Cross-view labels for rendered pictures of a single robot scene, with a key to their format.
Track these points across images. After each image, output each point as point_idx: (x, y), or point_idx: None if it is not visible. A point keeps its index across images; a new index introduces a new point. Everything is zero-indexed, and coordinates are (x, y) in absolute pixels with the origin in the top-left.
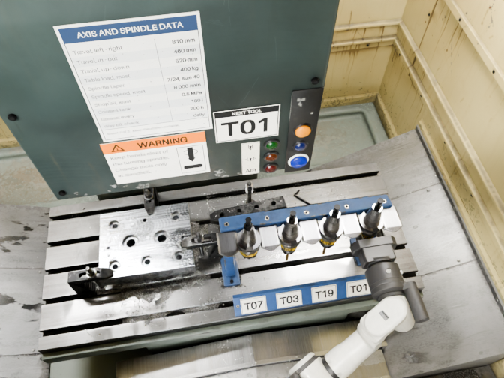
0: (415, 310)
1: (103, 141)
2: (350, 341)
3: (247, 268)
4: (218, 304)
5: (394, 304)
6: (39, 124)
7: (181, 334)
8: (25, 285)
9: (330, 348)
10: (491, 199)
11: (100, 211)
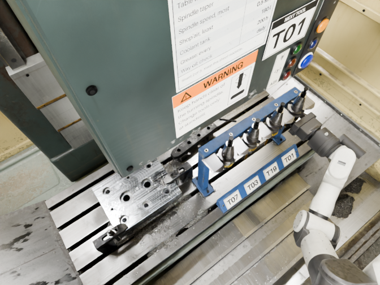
0: (356, 150)
1: (176, 91)
2: (324, 190)
3: (212, 178)
4: (206, 210)
5: (345, 152)
6: (119, 90)
7: (192, 243)
8: (48, 267)
9: (281, 204)
10: (340, 69)
11: (86, 187)
